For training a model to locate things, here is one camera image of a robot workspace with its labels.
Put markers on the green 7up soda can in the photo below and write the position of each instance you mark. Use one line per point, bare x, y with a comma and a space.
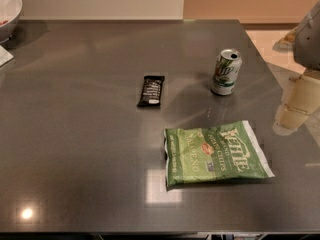
226, 72

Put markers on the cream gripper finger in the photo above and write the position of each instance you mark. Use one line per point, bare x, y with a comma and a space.
301, 97

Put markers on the green Kettle chips bag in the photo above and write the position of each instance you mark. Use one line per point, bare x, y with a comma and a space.
229, 151

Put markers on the white bowl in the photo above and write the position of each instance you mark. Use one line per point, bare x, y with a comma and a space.
10, 11

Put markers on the white paper sheet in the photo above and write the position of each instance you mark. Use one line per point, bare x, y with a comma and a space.
5, 56

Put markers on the black rxbar chocolate bar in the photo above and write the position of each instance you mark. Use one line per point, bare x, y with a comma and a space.
151, 91

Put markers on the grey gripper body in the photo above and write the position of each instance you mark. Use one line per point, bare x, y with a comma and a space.
308, 42

